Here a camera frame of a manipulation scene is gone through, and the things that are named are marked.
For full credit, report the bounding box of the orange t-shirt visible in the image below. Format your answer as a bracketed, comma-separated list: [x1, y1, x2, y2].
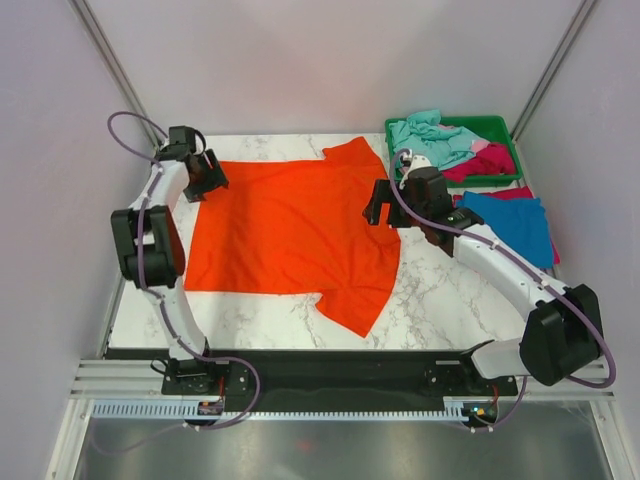
[184, 137, 401, 337]

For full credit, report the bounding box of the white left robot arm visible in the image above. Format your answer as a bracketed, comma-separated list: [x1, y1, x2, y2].
[110, 126, 229, 393]

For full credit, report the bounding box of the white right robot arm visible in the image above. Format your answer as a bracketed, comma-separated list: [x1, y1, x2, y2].
[363, 148, 617, 394]

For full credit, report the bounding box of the teal t-shirt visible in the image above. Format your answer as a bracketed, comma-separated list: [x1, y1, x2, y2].
[389, 109, 487, 172]

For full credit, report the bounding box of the pink t-shirt in bin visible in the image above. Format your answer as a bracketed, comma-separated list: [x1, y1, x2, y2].
[397, 124, 489, 179]

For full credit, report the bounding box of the magenta t-shirt in bin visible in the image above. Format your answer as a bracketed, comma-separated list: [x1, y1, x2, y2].
[443, 143, 517, 183]

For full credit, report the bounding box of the green plastic bin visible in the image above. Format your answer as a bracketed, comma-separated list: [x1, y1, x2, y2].
[385, 109, 522, 188]

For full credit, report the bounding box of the folded blue t-shirt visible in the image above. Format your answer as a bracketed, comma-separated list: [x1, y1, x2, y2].
[453, 190, 554, 269]

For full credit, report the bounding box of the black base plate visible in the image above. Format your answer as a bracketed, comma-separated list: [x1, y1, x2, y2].
[159, 350, 518, 414]

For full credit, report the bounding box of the white slotted cable duct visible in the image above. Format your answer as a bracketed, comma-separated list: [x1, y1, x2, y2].
[92, 399, 497, 421]

